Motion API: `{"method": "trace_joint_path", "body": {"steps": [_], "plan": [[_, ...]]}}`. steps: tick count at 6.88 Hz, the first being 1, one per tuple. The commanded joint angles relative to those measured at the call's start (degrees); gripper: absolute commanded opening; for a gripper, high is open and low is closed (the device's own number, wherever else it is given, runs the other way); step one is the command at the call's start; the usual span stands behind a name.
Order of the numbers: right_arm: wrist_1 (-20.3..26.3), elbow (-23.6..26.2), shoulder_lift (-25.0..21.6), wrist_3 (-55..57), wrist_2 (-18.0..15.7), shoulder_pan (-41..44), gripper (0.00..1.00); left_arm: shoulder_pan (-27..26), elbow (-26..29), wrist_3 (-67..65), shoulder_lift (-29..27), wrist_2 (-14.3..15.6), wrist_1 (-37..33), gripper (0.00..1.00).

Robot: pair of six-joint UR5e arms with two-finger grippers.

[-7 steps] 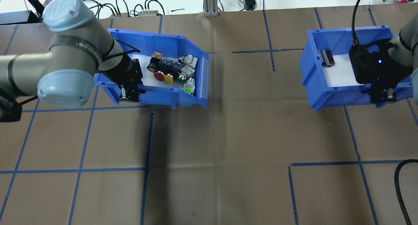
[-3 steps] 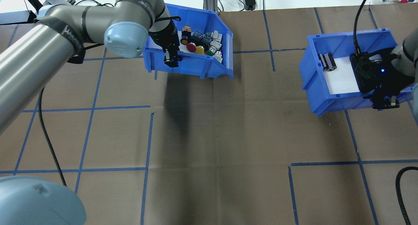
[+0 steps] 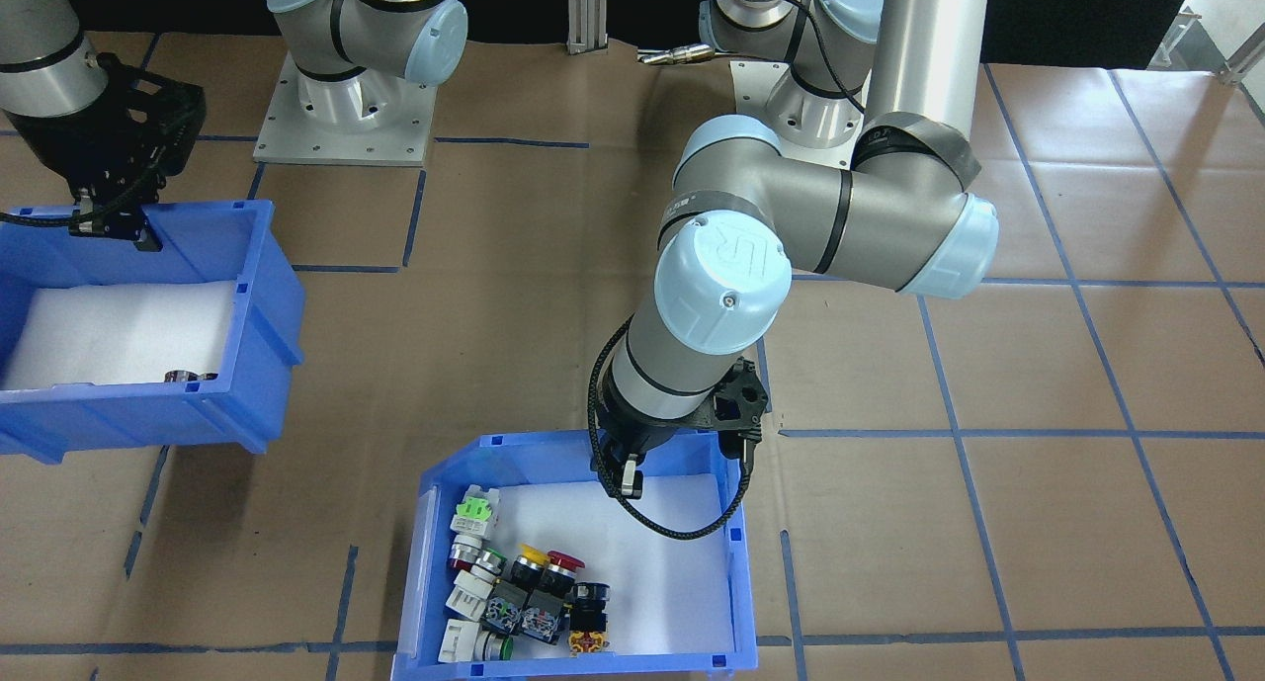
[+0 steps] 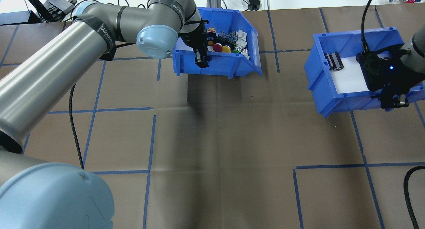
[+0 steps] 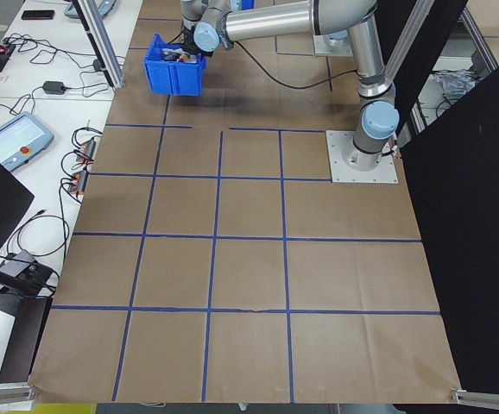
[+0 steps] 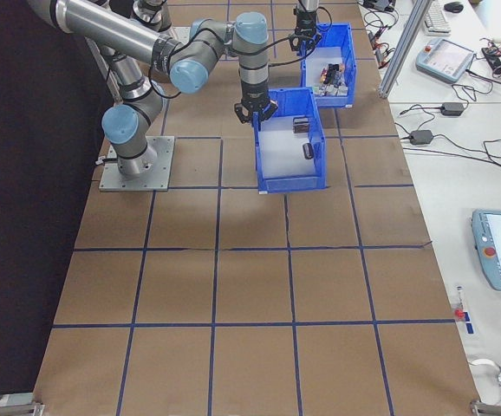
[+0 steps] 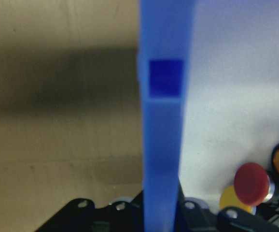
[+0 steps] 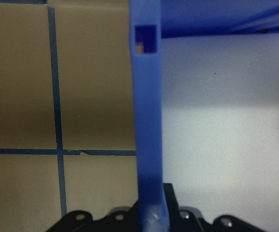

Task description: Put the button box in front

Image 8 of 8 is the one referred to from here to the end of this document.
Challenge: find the blue storage bin with capacitors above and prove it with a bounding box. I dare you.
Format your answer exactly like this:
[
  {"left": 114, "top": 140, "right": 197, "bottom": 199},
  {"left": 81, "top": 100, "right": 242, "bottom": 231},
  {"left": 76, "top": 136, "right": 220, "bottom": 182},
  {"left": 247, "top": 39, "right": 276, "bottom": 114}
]
[{"left": 128, "top": 0, "right": 279, "bottom": 232}]

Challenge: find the white foam bin liner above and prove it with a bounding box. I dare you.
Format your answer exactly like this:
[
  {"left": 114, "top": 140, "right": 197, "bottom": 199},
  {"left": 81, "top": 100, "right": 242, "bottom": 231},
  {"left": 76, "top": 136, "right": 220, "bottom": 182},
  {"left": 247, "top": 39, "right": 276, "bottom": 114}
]
[{"left": 160, "top": 31, "right": 279, "bottom": 232}]

